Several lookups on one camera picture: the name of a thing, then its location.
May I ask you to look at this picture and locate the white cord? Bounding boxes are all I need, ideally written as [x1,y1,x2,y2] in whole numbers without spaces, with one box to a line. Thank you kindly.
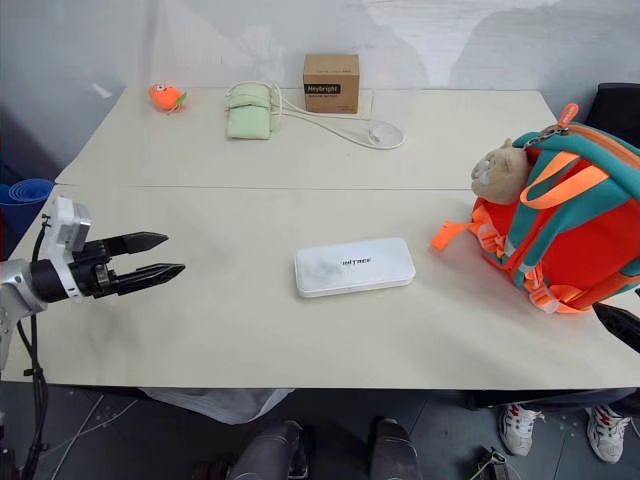
[222,80,406,151]

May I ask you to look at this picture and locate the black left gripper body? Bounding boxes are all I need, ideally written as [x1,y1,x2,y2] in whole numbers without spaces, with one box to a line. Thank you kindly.
[69,238,124,301]

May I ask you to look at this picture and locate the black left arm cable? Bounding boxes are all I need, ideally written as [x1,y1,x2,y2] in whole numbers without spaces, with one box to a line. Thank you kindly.
[16,227,55,474]

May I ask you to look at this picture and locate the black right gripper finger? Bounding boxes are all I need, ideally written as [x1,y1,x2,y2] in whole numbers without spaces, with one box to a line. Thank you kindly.
[592,301,640,354]

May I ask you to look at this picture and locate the white sneaker with red marks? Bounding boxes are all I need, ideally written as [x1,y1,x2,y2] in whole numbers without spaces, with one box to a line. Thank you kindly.
[497,402,545,458]
[585,403,632,465]

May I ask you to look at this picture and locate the orange and teal backpack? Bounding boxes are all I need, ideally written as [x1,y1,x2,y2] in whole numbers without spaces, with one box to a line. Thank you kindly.
[430,102,640,316]

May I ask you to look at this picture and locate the blue bucket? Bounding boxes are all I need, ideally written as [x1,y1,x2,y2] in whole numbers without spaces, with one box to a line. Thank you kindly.
[0,178,56,237]

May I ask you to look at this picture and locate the clear plastic cup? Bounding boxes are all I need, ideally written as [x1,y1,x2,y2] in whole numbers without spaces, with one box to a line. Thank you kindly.
[369,88,417,147]

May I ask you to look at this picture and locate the orange carrot plush toy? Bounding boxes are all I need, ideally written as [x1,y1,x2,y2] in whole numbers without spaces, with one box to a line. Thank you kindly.
[147,82,188,116]

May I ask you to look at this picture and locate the white case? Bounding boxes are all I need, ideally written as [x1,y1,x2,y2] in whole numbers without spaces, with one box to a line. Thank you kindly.
[293,236,418,300]

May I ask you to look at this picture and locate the person's dark trouser legs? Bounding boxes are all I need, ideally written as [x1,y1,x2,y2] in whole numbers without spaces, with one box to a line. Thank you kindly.
[463,386,640,413]

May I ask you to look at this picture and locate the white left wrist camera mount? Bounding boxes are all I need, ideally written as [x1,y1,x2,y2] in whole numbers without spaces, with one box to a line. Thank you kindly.
[41,195,94,305]

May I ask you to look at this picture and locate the white plastic bag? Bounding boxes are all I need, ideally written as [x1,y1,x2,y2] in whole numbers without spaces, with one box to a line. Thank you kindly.
[138,386,297,427]

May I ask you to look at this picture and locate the beige plush animal toy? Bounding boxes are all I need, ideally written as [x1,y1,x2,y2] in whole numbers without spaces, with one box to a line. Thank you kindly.
[470,137,532,206]

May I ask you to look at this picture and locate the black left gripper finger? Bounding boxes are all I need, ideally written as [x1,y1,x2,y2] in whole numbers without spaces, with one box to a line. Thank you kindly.
[101,231,170,258]
[115,262,187,296]

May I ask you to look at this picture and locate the black chair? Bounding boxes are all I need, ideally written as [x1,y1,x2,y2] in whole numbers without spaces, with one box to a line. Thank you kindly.
[583,81,640,147]

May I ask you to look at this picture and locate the dark rounded shape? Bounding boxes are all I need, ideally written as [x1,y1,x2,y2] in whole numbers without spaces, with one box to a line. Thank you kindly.
[225,419,303,480]
[366,416,425,480]

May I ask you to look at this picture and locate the brown cardboard box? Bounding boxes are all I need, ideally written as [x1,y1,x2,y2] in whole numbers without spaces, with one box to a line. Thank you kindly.
[302,53,361,115]

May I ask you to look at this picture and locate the thin white floor cable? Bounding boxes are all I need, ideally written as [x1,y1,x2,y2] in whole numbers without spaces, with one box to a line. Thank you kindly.
[47,393,139,454]

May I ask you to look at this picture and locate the light green fabric pouch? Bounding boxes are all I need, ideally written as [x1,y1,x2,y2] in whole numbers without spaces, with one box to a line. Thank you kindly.
[225,83,275,142]

